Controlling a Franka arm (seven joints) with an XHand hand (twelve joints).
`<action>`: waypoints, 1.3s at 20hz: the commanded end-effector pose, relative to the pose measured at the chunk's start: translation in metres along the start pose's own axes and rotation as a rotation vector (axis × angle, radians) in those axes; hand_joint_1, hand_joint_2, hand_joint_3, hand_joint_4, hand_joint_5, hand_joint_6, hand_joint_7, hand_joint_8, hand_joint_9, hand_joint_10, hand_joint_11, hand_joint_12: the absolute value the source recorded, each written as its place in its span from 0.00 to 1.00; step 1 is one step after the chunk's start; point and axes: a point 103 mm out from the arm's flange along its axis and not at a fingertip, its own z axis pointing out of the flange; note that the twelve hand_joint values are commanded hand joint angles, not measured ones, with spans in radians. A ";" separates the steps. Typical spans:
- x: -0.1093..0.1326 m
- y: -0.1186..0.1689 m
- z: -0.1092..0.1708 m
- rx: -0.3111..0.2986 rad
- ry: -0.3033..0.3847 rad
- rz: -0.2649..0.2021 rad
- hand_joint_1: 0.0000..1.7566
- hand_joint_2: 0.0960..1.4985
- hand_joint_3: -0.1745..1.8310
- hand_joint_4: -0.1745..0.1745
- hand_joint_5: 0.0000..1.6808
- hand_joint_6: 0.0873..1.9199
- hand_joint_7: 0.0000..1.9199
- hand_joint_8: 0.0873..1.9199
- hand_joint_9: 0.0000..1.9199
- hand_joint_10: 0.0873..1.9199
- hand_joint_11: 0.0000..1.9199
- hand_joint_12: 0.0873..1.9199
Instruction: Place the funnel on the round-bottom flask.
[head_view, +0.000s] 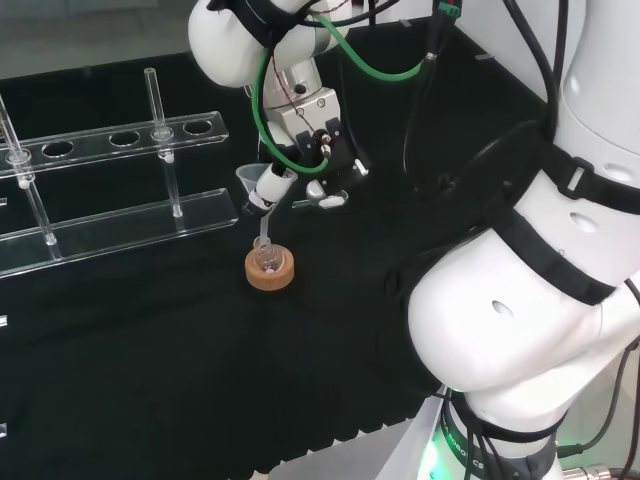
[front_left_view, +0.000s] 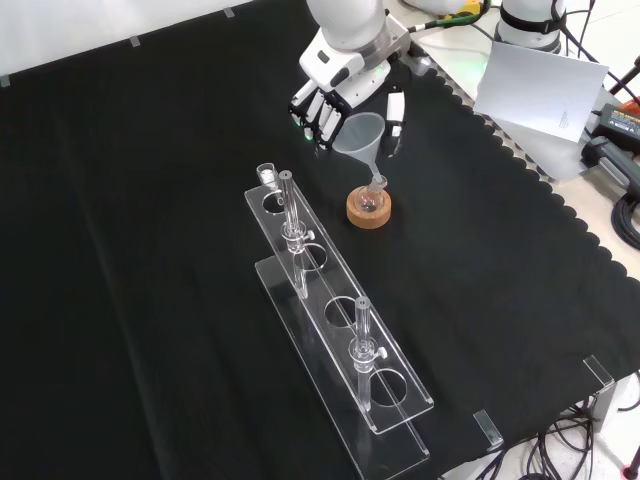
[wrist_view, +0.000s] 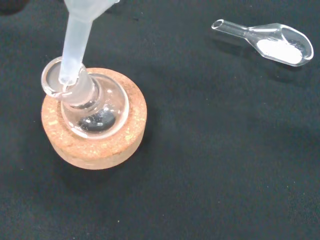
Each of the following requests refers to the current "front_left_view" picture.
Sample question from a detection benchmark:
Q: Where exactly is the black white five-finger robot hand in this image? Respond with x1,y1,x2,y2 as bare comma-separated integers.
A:
288,35,407,159

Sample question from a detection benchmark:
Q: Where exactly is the clear plastic funnel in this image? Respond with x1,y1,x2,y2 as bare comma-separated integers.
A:
333,113,387,188

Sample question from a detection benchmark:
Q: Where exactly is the clear glass round-bottom flask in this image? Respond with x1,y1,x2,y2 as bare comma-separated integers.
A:
355,176,389,214

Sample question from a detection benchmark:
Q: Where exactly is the clear acrylic funnel stand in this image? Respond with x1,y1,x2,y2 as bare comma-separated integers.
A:
243,169,435,480

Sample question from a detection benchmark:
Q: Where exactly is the small clear glass beaker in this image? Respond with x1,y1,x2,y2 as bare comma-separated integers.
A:
256,162,279,192

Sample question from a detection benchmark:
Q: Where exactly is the pale white board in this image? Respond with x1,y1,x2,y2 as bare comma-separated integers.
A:
472,40,611,146

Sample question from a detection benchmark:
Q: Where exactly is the black bench cloth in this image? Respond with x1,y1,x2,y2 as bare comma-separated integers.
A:
0,0,640,480

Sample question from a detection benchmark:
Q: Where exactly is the black power adapter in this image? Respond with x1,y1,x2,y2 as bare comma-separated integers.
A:
593,102,640,147

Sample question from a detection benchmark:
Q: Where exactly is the silver wrist mount block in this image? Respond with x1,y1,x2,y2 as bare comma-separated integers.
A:
374,14,434,77

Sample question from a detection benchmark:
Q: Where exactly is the green cable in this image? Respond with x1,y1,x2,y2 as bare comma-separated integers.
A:
407,0,494,34

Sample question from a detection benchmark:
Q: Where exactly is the brown cork ring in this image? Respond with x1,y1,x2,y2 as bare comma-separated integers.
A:
345,185,392,230

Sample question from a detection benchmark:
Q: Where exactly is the grey black clamp handle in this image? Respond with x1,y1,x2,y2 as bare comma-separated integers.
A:
581,134,640,194

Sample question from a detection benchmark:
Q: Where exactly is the coiled black cable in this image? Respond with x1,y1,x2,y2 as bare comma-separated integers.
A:
611,192,640,251

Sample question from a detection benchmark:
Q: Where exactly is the grey metal bench bracket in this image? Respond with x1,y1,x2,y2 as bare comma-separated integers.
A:
591,382,617,424

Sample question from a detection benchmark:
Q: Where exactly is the black cable bundle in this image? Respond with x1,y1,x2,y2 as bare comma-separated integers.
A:
519,394,640,480

